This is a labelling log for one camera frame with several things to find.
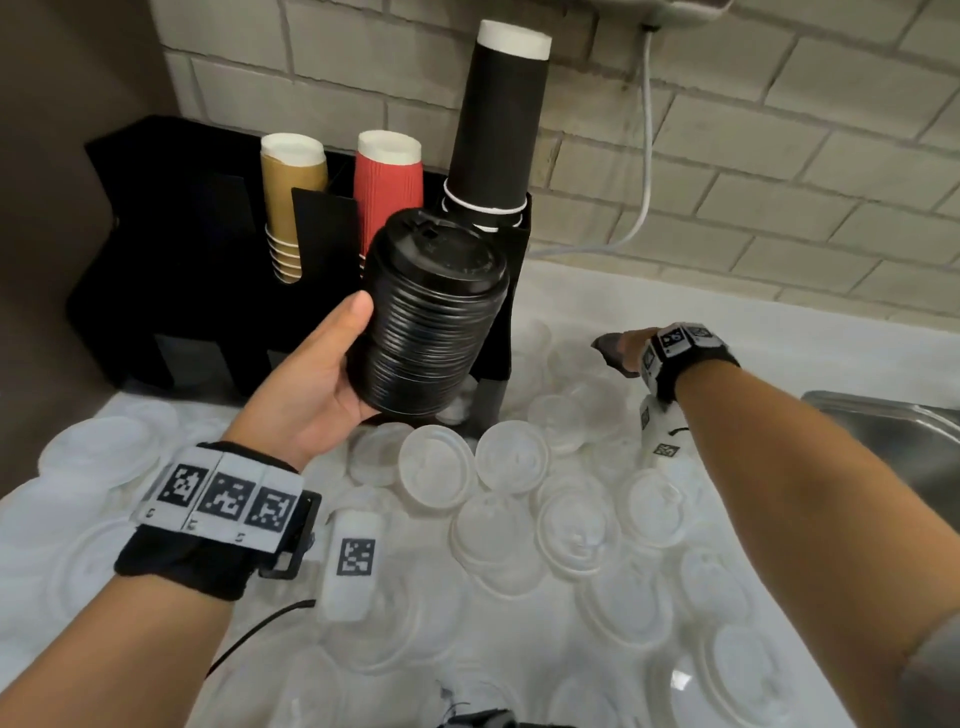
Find right marker wristband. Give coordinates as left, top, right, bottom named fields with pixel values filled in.
left=639, top=322, right=742, bottom=406

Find black left camera cable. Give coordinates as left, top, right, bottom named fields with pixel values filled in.
left=206, top=598, right=318, bottom=680

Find single black cup lid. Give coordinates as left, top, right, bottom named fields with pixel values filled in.
left=590, top=333, right=635, bottom=378

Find steel wall dispenser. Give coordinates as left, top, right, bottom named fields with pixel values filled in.
left=592, top=0, right=736, bottom=30

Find person's left hand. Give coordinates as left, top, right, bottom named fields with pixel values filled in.
left=223, top=290, right=380, bottom=472

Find white power cable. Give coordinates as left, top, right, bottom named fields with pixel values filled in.
left=527, top=26, right=658, bottom=260

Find person's right forearm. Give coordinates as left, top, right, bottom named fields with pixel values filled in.
left=674, top=362, right=960, bottom=728

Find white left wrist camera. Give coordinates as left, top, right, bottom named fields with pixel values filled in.
left=318, top=508, right=388, bottom=625

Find steel sink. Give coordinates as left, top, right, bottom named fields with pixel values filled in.
left=800, top=389, right=960, bottom=511

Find black chest camera mount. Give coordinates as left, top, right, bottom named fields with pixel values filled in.
left=438, top=704, right=579, bottom=728

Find pile of white cup lids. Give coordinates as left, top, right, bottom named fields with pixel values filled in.
left=0, top=318, right=826, bottom=728

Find person's left forearm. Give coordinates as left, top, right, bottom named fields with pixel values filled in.
left=0, top=573, right=235, bottom=728

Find person's right hand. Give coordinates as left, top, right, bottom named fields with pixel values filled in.
left=614, top=327, right=661, bottom=376

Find stack of black lids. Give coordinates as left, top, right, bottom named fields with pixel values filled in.
left=346, top=208, right=511, bottom=419

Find black cup and lid organizer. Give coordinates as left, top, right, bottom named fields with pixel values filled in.
left=65, top=114, right=534, bottom=440

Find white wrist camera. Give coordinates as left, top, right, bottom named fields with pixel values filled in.
left=637, top=395, right=690, bottom=470
left=318, top=508, right=388, bottom=625

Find stack of red paper cups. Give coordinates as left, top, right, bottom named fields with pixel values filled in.
left=352, top=129, right=425, bottom=260

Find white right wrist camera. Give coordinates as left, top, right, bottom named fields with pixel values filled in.
left=637, top=395, right=690, bottom=470

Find stack of black paper cups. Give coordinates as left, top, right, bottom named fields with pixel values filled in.
left=440, top=19, right=554, bottom=234

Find gray shirt sleeve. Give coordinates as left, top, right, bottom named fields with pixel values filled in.
left=896, top=611, right=960, bottom=728

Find stack of gold paper cups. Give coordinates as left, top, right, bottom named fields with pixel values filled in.
left=260, top=132, right=330, bottom=285

